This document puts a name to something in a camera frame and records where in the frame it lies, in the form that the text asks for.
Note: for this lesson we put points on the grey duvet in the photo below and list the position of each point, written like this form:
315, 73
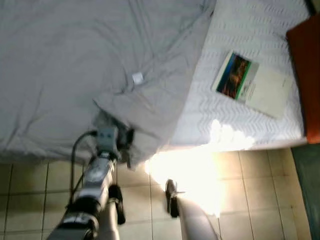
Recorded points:
75, 50

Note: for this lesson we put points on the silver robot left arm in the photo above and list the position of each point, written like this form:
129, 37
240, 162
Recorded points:
97, 177

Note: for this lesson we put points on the black robot left foot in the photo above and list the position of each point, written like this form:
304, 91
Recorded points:
117, 205

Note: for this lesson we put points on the black robot foot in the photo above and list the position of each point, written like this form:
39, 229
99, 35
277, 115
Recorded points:
117, 205
172, 200

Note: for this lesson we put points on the small white duvet tag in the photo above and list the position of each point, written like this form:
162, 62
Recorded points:
137, 78

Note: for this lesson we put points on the black robot right foot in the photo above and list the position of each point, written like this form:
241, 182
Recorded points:
172, 200

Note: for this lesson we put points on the silver robot left leg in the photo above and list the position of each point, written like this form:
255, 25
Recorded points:
109, 229

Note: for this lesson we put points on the green rug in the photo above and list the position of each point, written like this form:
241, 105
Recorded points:
307, 195

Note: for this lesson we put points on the white quilted mattress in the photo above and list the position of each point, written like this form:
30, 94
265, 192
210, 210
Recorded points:
250, 30

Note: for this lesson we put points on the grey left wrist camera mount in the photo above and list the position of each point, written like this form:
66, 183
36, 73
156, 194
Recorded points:
106, 140

